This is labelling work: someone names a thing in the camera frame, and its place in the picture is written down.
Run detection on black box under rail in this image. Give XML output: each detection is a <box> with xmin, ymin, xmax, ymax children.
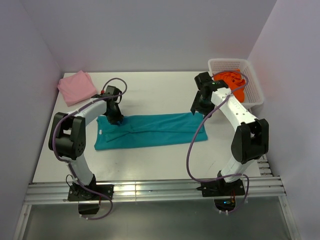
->
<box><xmin>78</xmin><ymin>203</ymin><xmax>100</xmax><ymax>216</ymax></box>

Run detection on orange t-shirt in basket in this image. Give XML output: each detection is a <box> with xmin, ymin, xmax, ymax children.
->
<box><xmin>213</xmin><ymin>69</ymin><xmax>246</xmax><ymax>103</ymax></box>

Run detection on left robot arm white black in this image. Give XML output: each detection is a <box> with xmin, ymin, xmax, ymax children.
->
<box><xmin>48</xmin><ymin>85</ymin><xmax>124</xmax><ymax>200</ymax></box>

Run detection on folded pink t-shirt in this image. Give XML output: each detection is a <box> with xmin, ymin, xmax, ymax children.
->
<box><xmin>57</xmin><ymin>70</ymin><xmax>98</xmax><ymax>107</ymax></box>

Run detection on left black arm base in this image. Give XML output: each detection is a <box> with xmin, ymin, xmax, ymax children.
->
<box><xmin>67</xmin><ymin>183</ymin><xmax>115</xmax><ymax>202</ymax></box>

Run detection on teal t-shirt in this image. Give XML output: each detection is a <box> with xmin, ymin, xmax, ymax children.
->
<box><xmin>94</xmin><ymin>112</ymin><xmax>203</xmax><ymax>151</ymax></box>

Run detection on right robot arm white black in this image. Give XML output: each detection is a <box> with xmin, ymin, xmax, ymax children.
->
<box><xmin>190</xmin><ymin>72</ymin><xmax>269</xmax><ymax>195</ymax></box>

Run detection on white plastic basket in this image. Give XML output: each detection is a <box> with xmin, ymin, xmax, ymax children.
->
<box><xmin>208</xmin><ymin>58</ymin><xmax>264</xmax><ymax>109</ymax></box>

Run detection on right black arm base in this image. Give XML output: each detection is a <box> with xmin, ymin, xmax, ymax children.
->
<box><xmin>196</xmin><ymin>179</ymin><xmax>246</xmax><ymax>197</ymax></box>

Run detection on aluminium mounting rail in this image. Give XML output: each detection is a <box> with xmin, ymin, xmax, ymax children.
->
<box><xmin>23</xmin><ymin>176</ymin><xmax>286</xmax><ymax>205</ymax></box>

